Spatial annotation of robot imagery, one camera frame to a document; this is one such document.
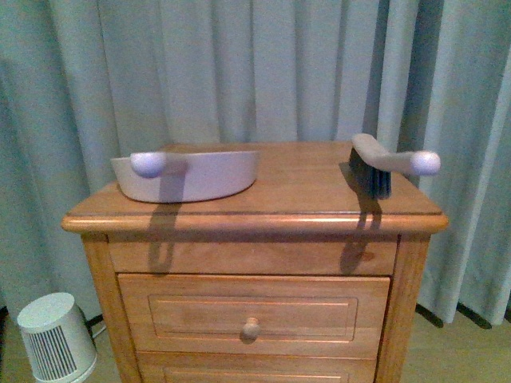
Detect beige plastic dustpan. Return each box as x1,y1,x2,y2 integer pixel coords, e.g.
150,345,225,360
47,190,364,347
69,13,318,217
111,151,259,203

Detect beige hand brush black bristles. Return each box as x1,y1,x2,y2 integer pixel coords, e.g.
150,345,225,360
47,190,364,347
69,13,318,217
349,133,441,199

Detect wooden nightstand cabinet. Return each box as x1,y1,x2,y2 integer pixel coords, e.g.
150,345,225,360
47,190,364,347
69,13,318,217
62,142,448,382

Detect round wooden drawer knob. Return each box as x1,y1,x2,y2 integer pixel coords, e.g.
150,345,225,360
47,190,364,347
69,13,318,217
240,318,261,344

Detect wooden top drawer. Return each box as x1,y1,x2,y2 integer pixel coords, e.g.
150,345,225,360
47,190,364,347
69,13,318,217
119,274,390,359

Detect wooden drawer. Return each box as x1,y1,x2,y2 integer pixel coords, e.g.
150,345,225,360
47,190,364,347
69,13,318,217
119,274,390,359
137,352,376,382

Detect wooden lower drawer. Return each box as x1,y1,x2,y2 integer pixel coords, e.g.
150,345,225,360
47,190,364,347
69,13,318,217
137,352,376,382

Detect light blue curtain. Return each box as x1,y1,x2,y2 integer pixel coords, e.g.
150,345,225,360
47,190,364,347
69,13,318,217
1,1,510,325

